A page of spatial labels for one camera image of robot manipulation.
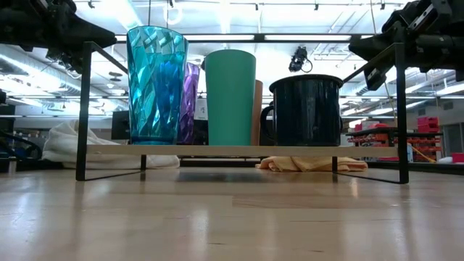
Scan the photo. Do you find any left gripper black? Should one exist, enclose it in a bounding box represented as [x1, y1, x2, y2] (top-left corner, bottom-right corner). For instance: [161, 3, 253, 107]
[0, 0, 118, 52]

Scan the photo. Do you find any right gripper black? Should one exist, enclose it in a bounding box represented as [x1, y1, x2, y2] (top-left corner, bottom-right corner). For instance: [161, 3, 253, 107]
[347, 0, 464, 92]

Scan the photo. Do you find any teal faceted plastic tumbler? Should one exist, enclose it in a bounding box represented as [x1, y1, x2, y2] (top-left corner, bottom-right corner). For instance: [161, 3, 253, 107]
[125, 25, 190, 146]

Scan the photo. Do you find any dark blue speckled enamel mug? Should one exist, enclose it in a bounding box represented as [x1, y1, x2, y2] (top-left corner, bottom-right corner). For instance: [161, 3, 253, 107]
[260, 73, 345, 147]

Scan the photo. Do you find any plain green plastic cup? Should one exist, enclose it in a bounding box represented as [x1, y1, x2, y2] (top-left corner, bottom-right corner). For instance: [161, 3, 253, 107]
[204, 49, 257, 147]

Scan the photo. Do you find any black-framed wooden shelf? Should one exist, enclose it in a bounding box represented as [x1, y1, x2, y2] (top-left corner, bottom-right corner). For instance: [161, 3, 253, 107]
[75, 41, 410, 186]

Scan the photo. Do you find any red storage bins rack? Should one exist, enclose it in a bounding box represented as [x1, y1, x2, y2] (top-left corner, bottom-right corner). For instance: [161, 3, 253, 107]
[345, 115, 444, 163]

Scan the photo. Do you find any black computer monitor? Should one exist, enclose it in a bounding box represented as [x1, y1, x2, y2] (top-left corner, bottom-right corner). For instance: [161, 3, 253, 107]
[110, 109, 133, 141]

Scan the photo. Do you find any white crumpled cloth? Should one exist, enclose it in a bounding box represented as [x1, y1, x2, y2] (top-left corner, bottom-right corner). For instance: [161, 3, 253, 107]
[41, 119, 181, 170]

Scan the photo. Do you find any purple faceted plastic tumbler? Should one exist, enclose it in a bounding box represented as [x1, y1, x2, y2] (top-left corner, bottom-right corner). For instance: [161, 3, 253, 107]
[176, 62, 202, 146]

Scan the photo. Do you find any yellow waffle cloth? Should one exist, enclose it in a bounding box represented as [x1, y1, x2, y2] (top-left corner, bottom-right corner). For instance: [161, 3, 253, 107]
[254, 155, 369, 173]

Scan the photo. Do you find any black overhead camera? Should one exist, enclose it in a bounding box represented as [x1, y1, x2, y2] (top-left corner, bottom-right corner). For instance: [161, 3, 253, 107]
[288, 45, 314, 74]

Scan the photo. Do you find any black overhead frame bar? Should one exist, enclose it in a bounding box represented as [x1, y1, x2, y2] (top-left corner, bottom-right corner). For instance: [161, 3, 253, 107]
[115, 33, 375, 45]

